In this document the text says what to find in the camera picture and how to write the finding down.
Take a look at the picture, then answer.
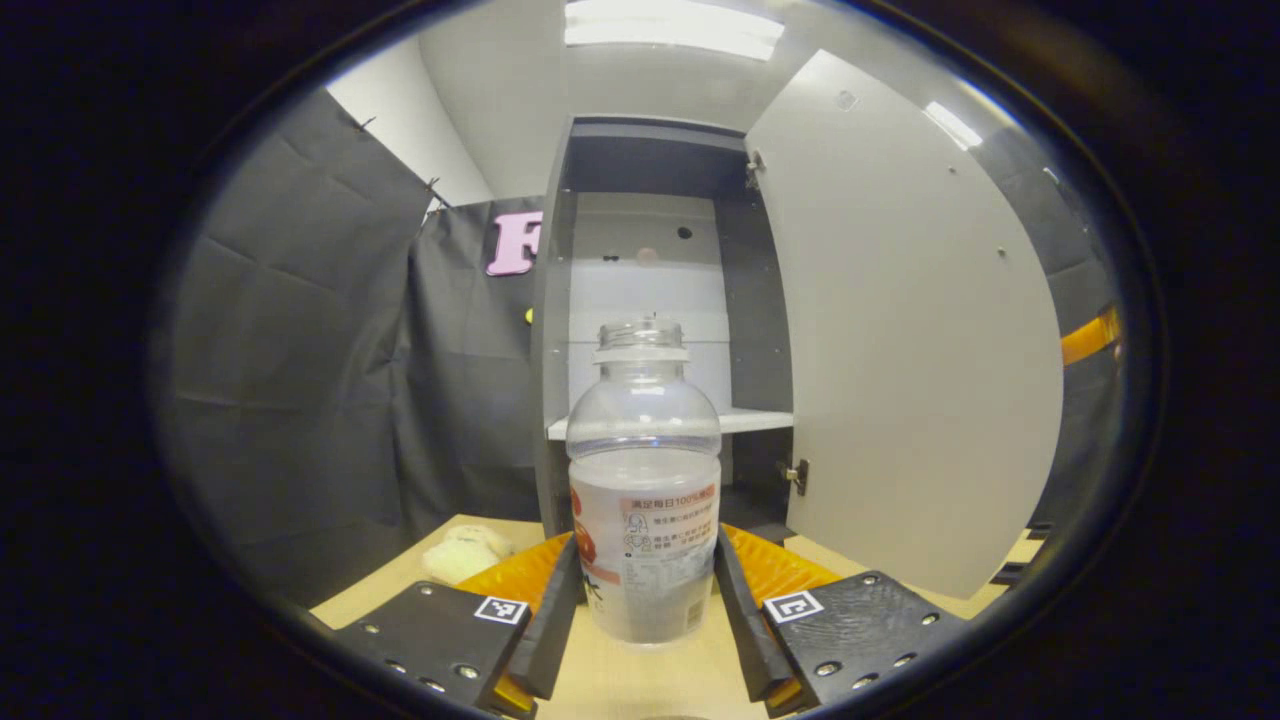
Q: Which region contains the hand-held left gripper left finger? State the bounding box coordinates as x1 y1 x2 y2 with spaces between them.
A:
330 533 586 720

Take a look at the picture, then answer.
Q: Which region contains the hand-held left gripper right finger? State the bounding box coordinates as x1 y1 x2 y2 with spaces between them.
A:
713 525 969 719

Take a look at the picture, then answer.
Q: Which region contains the clear plastic bottle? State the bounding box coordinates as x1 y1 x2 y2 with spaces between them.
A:
565 315 723 646

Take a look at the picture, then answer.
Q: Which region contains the grey cabinet door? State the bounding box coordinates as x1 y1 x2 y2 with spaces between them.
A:
745 48 1064 601

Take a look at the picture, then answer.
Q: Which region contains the white cabinet shelf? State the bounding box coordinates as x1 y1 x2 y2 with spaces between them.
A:
546 405 796 443

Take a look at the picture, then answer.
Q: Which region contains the cream plush toy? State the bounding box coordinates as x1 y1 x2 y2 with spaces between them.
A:
420 523 516 586

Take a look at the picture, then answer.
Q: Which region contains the black backdrop cloth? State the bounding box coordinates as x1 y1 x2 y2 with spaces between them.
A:
165 85 1126 611

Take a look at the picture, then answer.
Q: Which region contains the large ceiling light panel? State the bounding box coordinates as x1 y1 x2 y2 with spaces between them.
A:
563 0 786 61

